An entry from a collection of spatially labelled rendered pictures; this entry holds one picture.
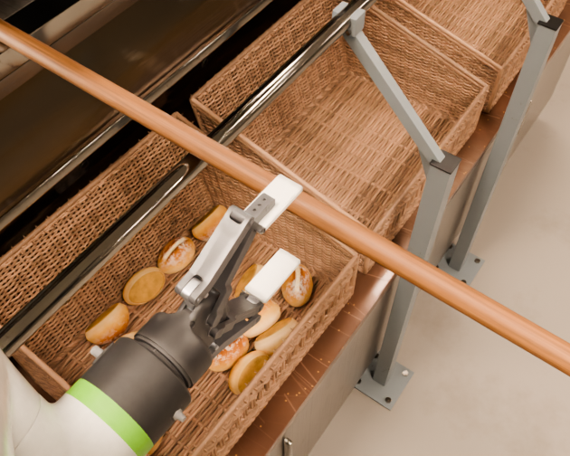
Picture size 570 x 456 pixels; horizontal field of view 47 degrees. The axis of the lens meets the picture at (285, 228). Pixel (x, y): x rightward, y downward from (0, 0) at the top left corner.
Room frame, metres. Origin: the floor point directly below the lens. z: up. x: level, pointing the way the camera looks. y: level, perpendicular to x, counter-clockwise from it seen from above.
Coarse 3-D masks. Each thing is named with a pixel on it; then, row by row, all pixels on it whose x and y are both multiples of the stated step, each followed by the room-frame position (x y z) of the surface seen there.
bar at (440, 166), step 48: (528, 0) 1.19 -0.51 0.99; (384, 96) 0.84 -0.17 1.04; (528, 96) 1.14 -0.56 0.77; (432, 144) 0.79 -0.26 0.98; (432, 192) 0.76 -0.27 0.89; (480, 192) 1.15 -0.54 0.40; (96, 240) 0.45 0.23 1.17; (432, 240) 0.76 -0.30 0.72; (48, 288) 0.38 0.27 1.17; (0, 336) 0.32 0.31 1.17; (384, 384) 0.75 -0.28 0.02
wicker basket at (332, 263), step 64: (128, 192) 0.84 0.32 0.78; (192, 192) 0.93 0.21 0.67; (64, 256) 0.69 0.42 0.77; (128, 256) 0.77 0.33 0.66; (256, 256) 0.81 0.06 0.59; (320, 256) 0.77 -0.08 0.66; (64, 320) 0.62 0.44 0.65; (320, 320) 0.63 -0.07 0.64; (64, 384) 0.43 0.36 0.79; (256, 384) 0.46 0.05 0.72; (192, 448) 0.39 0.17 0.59
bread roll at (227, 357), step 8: (232, 344) 0.57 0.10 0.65; (240, 344) 0.57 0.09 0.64; (248, 344) 0.59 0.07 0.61; (224, 352) 0.55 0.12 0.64; (232, 352) 0.56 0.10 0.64; (240, 352) 0.56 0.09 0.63; (216, 360) 0.54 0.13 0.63; (224, 360) 0.54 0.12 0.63; (232, 360) 0.55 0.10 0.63; (216, 368) 0.53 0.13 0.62; (224, 368) 0.53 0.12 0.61
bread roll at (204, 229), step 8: (216, 208) 0.90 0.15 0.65; (224, 208) 0.91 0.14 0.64; (208, 216) 0.88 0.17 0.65; (216, 216) 0.88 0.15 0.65; (200, 224) 0.86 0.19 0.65; (208, 224) 0.86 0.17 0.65; (216, 224) 0.86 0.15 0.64; (192, 232) 0.85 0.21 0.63; (200, 232) 0.84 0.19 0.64; (208, 232) 0.85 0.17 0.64; (200, 240) 0.84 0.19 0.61
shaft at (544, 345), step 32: (0, 32) 0.80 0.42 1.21; (64, 64) 0.73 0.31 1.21; (96, 96) 0.68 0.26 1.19; (128, 96) 0.66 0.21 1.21; (160, 128) 0.61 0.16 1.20; (192, 128) 0.60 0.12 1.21; (224, 160) 0.55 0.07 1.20; (256, 192) 0.51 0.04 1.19; (320, 224) 0.46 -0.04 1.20; (352, 224) 0.45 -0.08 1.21; (384, 256) 0.41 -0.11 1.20; (416, 256) 0.41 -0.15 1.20; (448, 288) 0.37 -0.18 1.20; (480, 320) 0.33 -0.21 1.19; (512, 320) 0.33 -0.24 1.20; (544, 352) 0.29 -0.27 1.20
